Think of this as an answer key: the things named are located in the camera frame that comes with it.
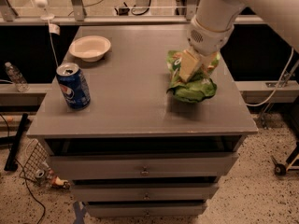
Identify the wire basket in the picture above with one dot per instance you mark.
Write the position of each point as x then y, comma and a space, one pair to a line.
37, 159

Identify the green rice chip bag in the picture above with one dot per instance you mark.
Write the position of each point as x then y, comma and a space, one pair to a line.
199, 87

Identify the top drawer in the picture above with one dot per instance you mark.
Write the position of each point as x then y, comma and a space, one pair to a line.
130, 167

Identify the grey drawer cabinet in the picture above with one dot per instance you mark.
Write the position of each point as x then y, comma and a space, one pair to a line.
131, 113

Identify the bottom drawer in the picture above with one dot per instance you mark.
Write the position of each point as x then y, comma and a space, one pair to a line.
145, 209

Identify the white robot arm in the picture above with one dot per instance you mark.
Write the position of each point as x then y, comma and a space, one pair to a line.
214, 21

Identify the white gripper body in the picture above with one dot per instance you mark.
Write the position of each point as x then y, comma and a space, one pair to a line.
207, 39

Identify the blue pepsi can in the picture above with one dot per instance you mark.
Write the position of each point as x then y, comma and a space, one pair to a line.
73, 85

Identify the white bowl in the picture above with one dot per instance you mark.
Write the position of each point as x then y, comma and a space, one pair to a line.
90, 48

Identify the middle drawer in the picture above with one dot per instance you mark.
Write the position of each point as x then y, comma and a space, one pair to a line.
175, 192

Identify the clear plastic water bottle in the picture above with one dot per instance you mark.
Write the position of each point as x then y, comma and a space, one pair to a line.
16, 77

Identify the drawer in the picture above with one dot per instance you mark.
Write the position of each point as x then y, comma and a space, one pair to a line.
130, 167
175, 192
145, 209

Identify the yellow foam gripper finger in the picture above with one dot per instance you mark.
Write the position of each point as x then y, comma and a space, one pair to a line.
190, 64
210, 62

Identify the black wheeled cart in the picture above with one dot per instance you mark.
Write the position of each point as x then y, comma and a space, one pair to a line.
291, 164

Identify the black power adapter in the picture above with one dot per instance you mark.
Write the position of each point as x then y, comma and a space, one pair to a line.
122, 11

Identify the black metal stand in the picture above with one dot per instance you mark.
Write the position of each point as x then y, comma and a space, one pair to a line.
14, 142

